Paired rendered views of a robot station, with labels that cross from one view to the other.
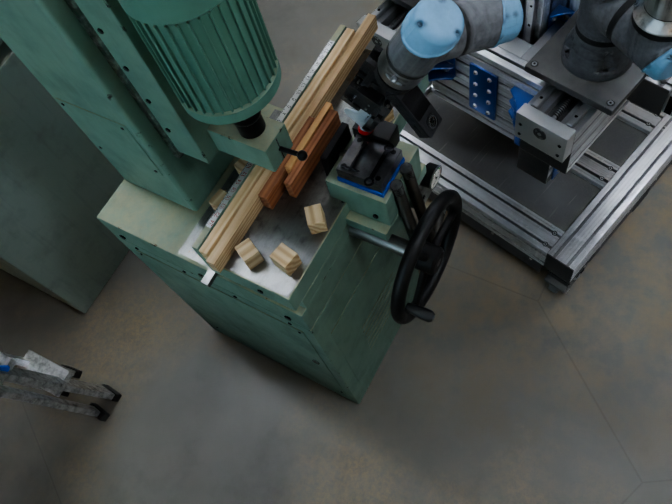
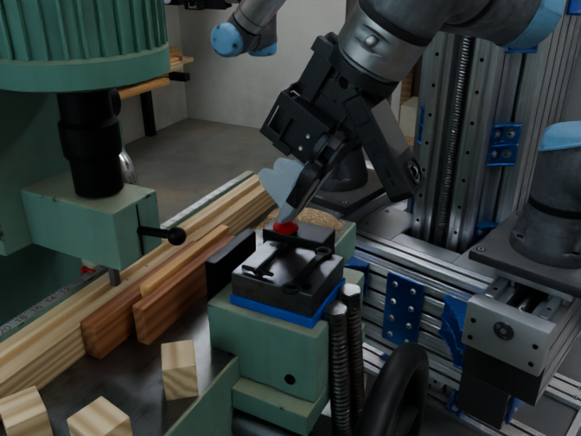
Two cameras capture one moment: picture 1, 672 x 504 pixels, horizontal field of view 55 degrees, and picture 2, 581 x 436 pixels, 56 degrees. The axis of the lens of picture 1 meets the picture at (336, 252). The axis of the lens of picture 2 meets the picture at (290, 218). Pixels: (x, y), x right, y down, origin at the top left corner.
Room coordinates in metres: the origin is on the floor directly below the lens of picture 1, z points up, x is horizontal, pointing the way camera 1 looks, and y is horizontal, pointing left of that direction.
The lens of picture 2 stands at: (0.20, 0.07, 1.31)
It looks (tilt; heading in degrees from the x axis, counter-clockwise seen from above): 27 degrees down; 338
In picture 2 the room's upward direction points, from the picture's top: straight up
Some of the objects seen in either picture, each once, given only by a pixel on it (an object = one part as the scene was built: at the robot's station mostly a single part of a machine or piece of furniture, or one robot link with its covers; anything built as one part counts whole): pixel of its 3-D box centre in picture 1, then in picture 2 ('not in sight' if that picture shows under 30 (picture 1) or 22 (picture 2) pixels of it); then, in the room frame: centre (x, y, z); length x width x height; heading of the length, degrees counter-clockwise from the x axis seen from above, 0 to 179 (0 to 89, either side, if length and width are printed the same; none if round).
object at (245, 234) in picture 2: (351, 158); (254, 283); (0.73, -0.10, 0.95); 0.09 x 0.07 x 0.09; 131
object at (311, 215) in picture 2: not in sight; (301, 217); (0.94, -0.25, 0.91); 0.12 x 0.09 x 0.03; 41
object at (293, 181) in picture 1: (313, 153); (191, 284); (0.80, -0.03, 0.92); 0.19 x 0.02 x 0.05; 131
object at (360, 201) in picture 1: (374, 175); (289, 317); (0.70, -0.13, 0.91); 0.15 x 0.14 x 0.09; 131
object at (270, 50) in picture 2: not in sight; (258, 33); (1.55, -0.39, 1.12); 0.11 x 0.08 x 0.11; 131
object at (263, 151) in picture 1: (251, 138); (94, 221); (0.81, 0.07, 1.03); 0.14 x 0.07 x 0.09; 41
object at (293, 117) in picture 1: (284, 139); (148, 267); (0.86, 0.01, 0.92); 0.60 x 0.02 x 0.05; 131
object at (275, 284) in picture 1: (341, 174); (230, 328); (0.76, -0.07, 0.87); 0.61 x 0.30 x 0.06; 131
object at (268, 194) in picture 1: (291, 162); (151, 292); (0.80, 0.02, 0.92); 0.21 x 0.02 x 0.04; 131
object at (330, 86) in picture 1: (299, 134); (172, 265); (0.86, -0.02, 0.92); 0.67 x 0.02 x 0.04; 131
